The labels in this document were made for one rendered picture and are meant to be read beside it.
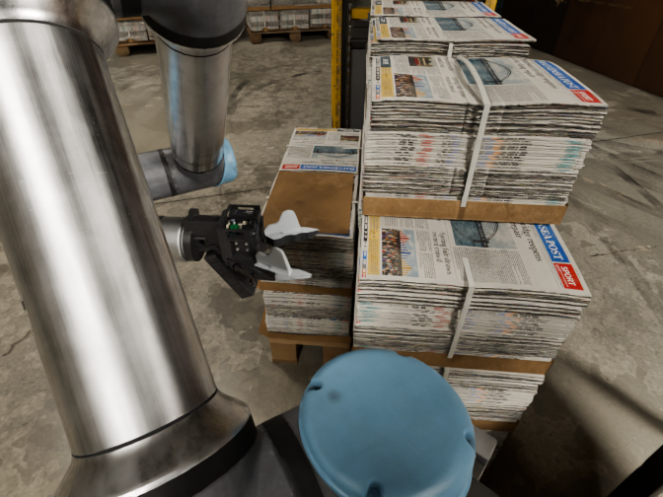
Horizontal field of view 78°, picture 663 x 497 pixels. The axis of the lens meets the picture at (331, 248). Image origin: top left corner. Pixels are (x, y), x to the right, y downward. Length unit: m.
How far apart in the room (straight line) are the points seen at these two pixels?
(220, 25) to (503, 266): 0.57
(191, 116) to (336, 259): 0.75
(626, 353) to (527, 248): 1.19
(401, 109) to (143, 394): 0.59
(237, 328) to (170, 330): 1.47
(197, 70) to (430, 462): 0.39
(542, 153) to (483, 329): 0.32
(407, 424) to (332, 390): 0.05
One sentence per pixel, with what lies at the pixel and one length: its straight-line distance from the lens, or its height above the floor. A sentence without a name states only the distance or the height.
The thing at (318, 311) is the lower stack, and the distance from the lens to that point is 1.35.
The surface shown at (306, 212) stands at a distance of 1.24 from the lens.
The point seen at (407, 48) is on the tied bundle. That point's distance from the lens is 1.10.
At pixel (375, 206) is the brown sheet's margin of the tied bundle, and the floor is 0.86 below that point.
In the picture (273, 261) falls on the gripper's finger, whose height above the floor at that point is 0.88.
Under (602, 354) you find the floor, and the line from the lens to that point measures 1.91.
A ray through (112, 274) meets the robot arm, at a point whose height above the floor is 1.14.
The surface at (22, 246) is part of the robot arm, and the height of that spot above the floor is 1.16.
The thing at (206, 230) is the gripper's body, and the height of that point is 0.91.
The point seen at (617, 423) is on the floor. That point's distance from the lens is 1.73.
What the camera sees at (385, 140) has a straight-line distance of 0.74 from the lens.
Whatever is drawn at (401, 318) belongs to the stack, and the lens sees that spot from 0.75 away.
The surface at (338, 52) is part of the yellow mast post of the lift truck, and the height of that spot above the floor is 0.76.
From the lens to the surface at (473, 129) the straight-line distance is 0.75.
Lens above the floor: 1.29
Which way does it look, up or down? 39 degrees down
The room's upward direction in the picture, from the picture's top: straight up
